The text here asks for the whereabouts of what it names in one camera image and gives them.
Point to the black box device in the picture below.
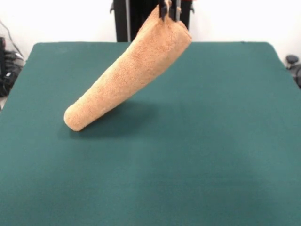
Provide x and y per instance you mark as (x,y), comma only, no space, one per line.
(2,54)

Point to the black upright stand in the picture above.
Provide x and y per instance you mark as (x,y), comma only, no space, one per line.
(136,18)

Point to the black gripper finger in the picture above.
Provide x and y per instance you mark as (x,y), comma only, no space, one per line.
(162,9)
(174,10)

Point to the tan terry towel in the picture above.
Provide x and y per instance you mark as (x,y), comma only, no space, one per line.
(136,70)

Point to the dark green table cloth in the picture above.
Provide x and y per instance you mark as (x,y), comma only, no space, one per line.
(150,188)

